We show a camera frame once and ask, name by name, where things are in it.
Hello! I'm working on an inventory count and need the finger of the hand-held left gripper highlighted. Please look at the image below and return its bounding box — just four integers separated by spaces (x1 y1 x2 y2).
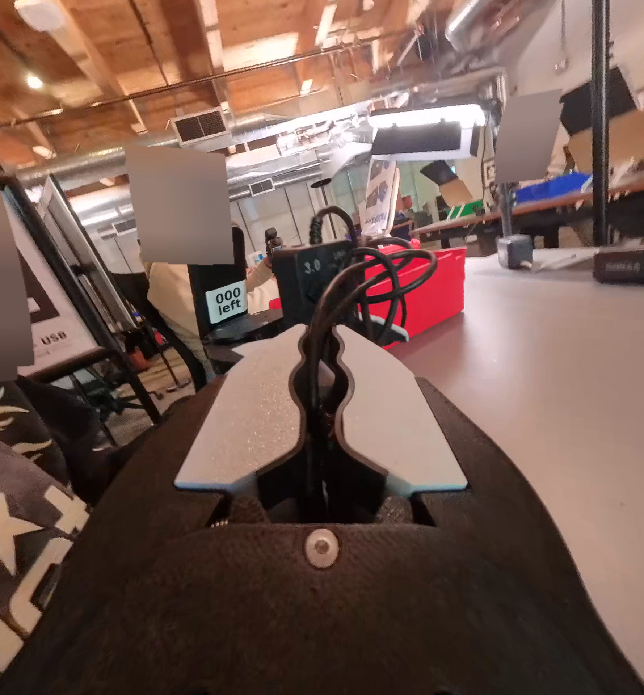
231 314 411 376

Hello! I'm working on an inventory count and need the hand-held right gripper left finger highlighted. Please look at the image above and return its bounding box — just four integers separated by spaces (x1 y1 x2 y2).
174 324 307 495

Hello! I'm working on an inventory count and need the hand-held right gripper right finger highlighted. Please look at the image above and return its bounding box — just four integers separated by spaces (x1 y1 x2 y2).
333 326 469 497

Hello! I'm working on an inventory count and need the red plastic bin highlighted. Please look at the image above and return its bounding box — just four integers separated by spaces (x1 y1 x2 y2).
268 246 468 349

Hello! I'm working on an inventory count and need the black braided hub cable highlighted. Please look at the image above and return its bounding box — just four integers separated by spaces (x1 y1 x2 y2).
304 206 439 522

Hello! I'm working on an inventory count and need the black usb hub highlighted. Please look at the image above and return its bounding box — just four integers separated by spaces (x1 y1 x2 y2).
272 243 367 333

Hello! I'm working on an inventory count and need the person's left forearm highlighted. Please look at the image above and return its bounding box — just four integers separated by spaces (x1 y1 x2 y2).
18 375 192 506

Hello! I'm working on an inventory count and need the instruction sheet on stand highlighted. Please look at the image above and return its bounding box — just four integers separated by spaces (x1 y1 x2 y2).
359 157 402 232

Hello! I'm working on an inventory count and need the framed printed tag board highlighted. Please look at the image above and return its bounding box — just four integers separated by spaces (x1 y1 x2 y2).
0 174 121 381

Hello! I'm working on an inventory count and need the black pole stand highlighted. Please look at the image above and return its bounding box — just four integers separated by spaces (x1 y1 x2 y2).
310 178 337 241
590 0 612 246

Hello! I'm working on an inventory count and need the grey power adapter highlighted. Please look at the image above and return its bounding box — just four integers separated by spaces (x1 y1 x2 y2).
497 235 534 270

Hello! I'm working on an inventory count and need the white air vent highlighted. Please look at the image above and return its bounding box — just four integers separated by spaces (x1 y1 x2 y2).
169 106 231 148

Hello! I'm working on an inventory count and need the bright light panel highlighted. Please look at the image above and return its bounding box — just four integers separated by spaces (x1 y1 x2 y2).
368 103 488 159

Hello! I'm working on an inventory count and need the long wooden desk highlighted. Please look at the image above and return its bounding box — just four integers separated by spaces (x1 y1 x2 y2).
410 174 644 252

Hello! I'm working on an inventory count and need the blue plastic bin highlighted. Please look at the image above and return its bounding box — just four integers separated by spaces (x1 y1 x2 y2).
516 173 595 204

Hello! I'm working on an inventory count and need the black power adapter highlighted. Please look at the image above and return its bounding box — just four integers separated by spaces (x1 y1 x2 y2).
593 244 644 285

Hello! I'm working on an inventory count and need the silver air duct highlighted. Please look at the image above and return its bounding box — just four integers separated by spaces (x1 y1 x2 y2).
444 0 523 53

